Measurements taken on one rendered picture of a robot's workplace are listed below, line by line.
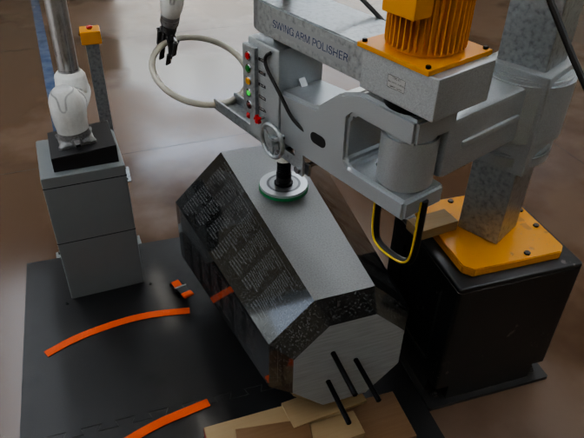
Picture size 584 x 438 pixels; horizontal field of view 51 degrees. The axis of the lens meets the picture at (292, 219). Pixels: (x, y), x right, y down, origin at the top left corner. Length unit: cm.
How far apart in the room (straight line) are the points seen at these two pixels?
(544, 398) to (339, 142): 174
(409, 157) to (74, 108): 176
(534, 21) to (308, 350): 140
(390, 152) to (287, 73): 57
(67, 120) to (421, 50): 189
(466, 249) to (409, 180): 76
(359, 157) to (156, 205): 228
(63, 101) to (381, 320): 180
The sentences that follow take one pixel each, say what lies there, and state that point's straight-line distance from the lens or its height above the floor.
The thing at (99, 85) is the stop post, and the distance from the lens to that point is 421.
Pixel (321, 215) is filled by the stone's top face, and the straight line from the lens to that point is 261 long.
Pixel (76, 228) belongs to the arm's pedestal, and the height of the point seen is 48.
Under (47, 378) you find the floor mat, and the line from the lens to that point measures 325.
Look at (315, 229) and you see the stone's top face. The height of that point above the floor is 87.
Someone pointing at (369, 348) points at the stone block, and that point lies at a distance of 240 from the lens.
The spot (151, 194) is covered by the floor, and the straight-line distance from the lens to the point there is 434.
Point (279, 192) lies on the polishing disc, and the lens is 264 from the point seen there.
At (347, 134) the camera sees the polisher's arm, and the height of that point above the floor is 140.
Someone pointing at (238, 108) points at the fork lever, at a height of 112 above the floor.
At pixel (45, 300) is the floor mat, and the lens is 364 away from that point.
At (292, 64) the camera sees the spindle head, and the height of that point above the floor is 152.
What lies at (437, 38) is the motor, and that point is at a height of 182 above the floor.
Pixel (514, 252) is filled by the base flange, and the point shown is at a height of 78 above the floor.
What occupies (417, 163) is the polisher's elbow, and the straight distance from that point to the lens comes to 197.
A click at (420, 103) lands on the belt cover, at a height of 165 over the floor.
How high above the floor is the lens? 241
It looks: 37 degrees down
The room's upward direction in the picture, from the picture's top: 2 degrees clockwise
